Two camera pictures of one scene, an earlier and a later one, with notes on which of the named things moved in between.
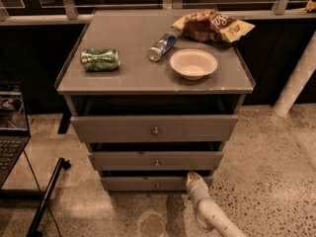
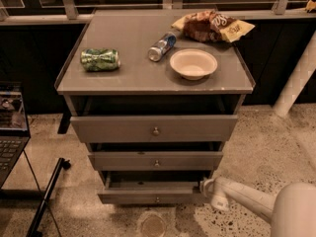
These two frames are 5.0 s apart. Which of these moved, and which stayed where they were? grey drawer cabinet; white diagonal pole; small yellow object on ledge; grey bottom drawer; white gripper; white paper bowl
Moved: white gripper; grey bottom drawer
Stayed: grey drawer cabinet; white diagonal pole; small yellow object on ledge; white paper bowl
